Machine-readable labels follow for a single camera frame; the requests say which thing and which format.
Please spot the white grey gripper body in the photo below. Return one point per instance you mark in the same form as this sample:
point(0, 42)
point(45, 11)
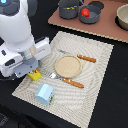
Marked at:
point(22, 56)

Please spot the yellow butter box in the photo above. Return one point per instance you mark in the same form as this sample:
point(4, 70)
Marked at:
point(34, 74)

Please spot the red toy tomato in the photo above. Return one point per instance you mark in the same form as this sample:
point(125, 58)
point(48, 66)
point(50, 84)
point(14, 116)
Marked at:
point(85, 12)

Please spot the small grey frying pan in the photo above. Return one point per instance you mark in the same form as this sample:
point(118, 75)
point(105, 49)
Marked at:
point(94, 8)

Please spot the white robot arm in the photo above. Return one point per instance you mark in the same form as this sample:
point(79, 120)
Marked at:
point(14, 20)

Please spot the round wooden plate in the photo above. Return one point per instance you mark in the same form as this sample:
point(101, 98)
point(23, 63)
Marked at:
point(68, 66)

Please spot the beige woven placemat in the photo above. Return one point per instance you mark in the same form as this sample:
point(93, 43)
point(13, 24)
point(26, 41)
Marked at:
point(70, 103)

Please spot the dark grey cooking pot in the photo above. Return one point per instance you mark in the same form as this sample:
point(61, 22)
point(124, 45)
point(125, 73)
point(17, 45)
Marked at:
point(68, 14)

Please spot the cream bowl on stove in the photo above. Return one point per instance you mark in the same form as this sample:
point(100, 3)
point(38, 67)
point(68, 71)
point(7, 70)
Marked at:
point(122, 14)

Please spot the wooden handled toy fork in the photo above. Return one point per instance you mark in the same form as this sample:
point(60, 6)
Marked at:
point(66, 80)

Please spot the wooden handled toy knife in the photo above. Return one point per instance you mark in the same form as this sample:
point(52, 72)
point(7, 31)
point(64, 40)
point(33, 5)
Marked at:
point(79, 56)

